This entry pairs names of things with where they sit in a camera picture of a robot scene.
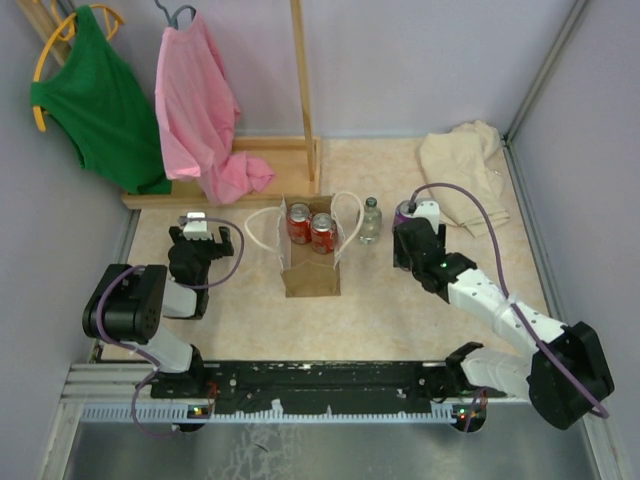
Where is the purple Fanta soda can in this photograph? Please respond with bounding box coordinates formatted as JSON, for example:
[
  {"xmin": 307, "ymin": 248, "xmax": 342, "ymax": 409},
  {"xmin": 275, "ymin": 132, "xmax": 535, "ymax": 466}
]
[{"xmin": 393, "ymin": 200, "xmax": 417, "ymax": 227}]

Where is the green-capped Chang soda bottle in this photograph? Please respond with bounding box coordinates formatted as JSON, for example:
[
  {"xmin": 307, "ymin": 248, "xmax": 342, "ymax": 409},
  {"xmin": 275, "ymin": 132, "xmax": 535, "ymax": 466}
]
[{"xmin": 358, "ymin": 197, "xmax": 382, "ymax": 244}]

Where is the red Coke can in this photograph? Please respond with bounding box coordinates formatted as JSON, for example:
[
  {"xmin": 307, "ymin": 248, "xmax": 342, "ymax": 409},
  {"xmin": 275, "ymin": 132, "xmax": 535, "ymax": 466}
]
[
  {"xmin": 286, "ymin": 203, "xmax": 313, "ymax": 245},
  {"xmin": 310, "ymin": 213, "xmax": 337, "ymax": 254}
]

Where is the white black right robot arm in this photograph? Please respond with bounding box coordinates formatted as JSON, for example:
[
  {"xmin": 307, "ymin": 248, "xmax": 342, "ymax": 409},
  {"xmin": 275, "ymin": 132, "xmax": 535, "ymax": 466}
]
[{"xmin": 393, "ymin": 218, "xmax": 615, "ymax": 430}]

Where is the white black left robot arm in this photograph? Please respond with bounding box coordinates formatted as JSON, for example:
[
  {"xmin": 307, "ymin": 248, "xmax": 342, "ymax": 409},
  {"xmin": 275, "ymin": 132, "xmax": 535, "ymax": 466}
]
[{"xmin": 82, "ymin": 220, "xmax": 243, "ymax": 398}]

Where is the beige folded cloth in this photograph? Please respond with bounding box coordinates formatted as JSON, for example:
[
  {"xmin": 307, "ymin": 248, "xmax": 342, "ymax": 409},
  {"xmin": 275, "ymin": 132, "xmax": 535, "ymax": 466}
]
[{"xmin": 418, "ymin": 120, "xmax": 510, "ymax": 237}]

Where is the wooden clothes rack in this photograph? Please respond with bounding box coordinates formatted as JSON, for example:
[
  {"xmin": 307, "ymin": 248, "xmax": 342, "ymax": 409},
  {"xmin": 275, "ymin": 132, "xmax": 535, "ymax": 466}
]
[{"xmin": 17, "ymin": 0, "xmax": 324, "ymax": 211}]

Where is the pink t-shirt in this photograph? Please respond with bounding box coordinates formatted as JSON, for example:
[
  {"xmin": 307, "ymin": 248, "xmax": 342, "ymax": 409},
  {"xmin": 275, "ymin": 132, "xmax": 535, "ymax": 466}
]
[{"xmin": 154, "ymin": 14, "xmax": 275, "ymax": 204}]

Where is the green tank top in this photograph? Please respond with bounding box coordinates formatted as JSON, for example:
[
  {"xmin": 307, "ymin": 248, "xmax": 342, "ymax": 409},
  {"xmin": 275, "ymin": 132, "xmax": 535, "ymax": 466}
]
[{"xmin": 30, "ymin": 5, "xmax": 171, "ymax": 195}]

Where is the grey clothes hanger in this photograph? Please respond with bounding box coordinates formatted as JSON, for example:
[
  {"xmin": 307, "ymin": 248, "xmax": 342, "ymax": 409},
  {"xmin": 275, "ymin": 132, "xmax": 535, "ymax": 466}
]
[{"xmin": 154, "ymin": 0, "xmax": 197, "ymax": 30}]

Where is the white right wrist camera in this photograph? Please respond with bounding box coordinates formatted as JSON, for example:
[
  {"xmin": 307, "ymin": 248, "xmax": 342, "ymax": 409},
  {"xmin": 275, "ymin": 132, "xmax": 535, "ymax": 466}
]
[{"xmin": 407, "ymin": 198, "xmax": 440, "ymax": 233}]

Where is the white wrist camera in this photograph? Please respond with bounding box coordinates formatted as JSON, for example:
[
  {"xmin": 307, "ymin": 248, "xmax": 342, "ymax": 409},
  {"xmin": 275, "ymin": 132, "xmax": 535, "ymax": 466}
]
[
  {"xmin": 179, "ymin": 212, "xmax": 213, "ymax": 241},
  {"xmin": 407, "ymin": 198, "xmax": 440, "ymax": 233}
]

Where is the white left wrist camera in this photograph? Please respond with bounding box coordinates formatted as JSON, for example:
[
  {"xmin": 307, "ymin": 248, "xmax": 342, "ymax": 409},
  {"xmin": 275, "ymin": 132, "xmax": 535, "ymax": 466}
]
[{"xmin": 179, "ymin": 212, "xmax": 213, "ymax": 241}]

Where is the canvas bag with rope handles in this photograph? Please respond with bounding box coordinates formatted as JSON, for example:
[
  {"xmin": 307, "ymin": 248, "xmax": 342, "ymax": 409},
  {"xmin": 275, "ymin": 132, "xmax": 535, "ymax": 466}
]
[{"xmin": 244, "ymin": 191, "xmax": 364, "ymax": 298}]

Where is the aluminium frame rail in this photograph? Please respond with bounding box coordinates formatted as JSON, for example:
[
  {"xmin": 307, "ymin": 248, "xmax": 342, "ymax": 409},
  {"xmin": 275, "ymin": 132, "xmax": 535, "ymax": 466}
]
[{"xmin": 59, "ymin": 362, "xmax": 606, "ymax": 426}]

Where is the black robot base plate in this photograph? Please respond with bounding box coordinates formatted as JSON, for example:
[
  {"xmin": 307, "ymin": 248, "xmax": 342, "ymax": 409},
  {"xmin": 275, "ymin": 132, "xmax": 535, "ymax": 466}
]
[{"xmin": 148, "ymin": 359, "xmax": 509, "ymax": 416}]

